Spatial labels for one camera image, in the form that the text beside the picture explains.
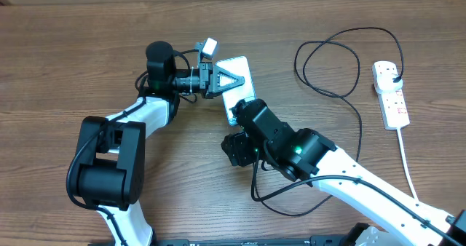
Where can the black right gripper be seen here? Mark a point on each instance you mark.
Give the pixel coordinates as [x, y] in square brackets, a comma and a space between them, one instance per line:
[239, 146]

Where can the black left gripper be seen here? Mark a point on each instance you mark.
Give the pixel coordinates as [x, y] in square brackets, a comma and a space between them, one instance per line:
[207, 70]

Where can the blue Galaxy smartphone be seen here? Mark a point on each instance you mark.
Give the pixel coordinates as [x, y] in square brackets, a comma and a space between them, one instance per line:
[237, 66]

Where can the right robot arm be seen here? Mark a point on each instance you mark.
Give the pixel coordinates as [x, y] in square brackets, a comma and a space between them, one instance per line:
[307, 157]

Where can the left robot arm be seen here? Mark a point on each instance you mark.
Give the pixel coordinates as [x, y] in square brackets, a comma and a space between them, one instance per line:
[106, 174]

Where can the white charger adapter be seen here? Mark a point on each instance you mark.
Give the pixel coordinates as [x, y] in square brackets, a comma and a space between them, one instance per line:
[385, 83]

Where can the white power strip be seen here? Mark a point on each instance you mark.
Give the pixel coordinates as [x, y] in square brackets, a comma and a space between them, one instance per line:
[392, 104]

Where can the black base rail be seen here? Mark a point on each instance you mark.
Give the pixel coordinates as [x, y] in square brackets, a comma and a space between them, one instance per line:
[360, 234]

